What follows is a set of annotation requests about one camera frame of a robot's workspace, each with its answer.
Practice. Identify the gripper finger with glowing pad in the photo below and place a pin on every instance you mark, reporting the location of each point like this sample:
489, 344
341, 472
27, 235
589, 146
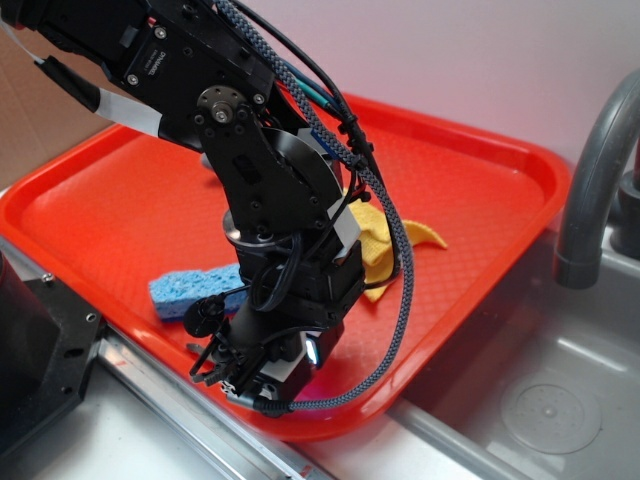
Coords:
307, 357

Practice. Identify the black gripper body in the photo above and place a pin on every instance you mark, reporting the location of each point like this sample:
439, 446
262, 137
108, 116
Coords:
290, 290

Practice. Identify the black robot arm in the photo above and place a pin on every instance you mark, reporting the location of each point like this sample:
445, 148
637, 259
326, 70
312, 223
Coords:
187, 72

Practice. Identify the blue sponge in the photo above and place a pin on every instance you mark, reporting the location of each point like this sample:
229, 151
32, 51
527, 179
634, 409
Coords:
173, 293

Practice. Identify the yellow crumpled cloth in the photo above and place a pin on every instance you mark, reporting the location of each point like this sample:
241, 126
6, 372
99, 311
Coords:
376, 240

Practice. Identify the red plastic tray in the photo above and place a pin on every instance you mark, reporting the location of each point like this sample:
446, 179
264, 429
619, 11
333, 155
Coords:
123, 208

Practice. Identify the grey sink basin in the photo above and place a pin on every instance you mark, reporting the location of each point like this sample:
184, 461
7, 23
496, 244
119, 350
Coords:
541, 381

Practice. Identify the grey sink faucet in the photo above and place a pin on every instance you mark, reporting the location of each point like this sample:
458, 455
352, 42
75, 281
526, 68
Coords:
602, 193

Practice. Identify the aluminium rail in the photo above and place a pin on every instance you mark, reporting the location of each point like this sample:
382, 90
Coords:
138, 421

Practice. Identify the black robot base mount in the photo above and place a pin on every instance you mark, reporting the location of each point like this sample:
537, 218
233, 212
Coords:
49, 340

